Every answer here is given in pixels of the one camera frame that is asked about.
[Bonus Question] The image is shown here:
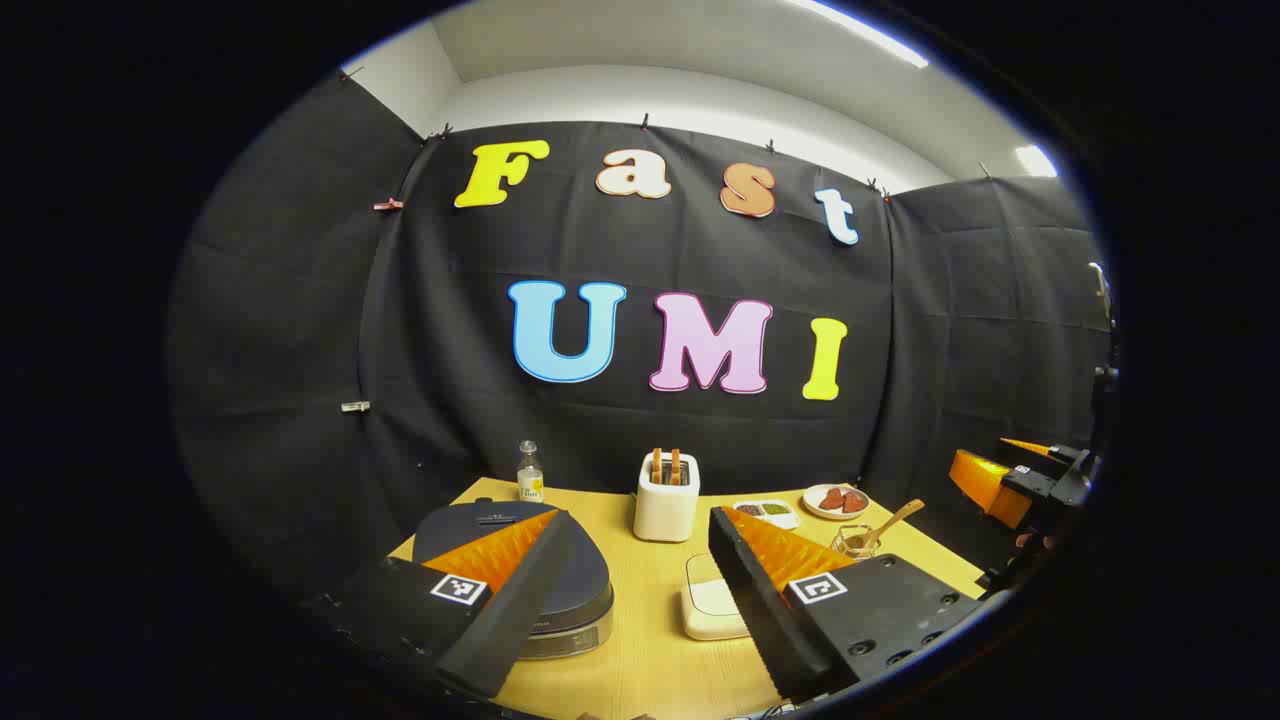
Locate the white round plate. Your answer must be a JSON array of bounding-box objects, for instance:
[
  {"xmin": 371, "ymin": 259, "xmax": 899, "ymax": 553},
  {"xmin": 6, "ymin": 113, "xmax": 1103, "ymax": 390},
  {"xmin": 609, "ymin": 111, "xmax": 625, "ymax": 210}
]
[{"xmin": 802, "ymin": 484, "xmax": 871, "ymax": 521}]

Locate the black backdrop cloth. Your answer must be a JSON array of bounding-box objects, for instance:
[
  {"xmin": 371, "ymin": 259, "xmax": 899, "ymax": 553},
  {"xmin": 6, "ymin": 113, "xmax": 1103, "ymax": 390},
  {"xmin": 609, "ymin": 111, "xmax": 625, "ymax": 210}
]
[{"xmin": 165, "ymin": 70, "xmax": 1116, "ymax": 621}]

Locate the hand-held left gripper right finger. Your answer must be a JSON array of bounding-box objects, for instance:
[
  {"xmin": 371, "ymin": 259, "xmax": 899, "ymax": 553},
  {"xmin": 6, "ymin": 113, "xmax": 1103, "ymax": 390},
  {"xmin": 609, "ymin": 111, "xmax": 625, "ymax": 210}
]
[{"xmin": 708, "ymin": 505, "xmax": 986, "ymax": 703}]

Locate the white container with clear lid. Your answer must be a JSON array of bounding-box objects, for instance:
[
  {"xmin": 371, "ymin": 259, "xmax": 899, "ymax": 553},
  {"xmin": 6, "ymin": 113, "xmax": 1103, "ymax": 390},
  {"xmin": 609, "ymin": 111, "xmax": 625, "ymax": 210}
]
[{"xmin": 681, "ymin": 552, "xmax": 751, "ymax": 641}]

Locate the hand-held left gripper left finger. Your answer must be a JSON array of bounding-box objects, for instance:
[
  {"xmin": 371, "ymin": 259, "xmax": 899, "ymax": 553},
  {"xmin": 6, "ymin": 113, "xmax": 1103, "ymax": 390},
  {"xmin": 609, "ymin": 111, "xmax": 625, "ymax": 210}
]
[{"xmin": 300, "ymin": 508, "xmax": 579, "ymax": 701}]

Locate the dark grey rice cooker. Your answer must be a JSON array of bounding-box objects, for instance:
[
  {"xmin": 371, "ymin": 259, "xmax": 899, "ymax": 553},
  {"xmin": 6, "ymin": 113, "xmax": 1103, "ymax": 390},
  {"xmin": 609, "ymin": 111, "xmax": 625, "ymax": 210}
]
[{"xmin": 412, "ymin": 498, "xmax": 614, "ymax": 661}]

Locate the white toaster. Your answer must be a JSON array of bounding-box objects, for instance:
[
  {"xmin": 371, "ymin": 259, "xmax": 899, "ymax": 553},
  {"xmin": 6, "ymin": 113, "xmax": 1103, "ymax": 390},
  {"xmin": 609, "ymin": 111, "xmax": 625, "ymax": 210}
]
[{"xmin": 633, "ymin": 452, "xmax": 701, "ymax": 543}]

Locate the white divided grain dish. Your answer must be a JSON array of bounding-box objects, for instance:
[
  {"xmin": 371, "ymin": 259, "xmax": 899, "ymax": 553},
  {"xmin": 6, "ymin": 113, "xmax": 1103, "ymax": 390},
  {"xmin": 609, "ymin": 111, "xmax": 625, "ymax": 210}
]
[{"xmin": 733, "ymin": 499, "xmax": 801, "ymax": 530}]

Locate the wooden spoon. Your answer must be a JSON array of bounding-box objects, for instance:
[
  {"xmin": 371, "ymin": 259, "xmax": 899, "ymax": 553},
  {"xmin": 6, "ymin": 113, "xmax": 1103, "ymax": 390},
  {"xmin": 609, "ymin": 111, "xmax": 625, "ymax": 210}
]
[{"xmin": 848, "ymin": 499, "xmax": 926, "ymax": 556}]

